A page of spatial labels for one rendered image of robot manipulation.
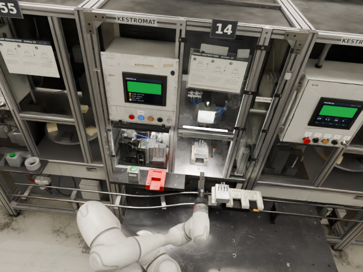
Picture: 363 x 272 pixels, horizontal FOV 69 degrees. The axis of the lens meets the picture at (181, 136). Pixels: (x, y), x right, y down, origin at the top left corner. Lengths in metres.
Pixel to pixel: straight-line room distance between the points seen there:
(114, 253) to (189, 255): 0.93
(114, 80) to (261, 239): 1.48
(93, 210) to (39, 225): 1.88
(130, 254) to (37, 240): 1.91
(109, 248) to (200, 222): 0.57
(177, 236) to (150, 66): 0.94
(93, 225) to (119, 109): 0.78
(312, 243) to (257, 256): 0.44
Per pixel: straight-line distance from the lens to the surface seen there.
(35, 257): 2.89
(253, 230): 2.12
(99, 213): 1.18
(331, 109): 1.71
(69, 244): 2.84
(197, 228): 1.47
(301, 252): 2.18
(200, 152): 2.02
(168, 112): 1.62
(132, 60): 1.48
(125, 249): 1.12
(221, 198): 1.90
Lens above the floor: 2.45
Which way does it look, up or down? 41 degrees down
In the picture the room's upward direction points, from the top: 5 degrees clockwise
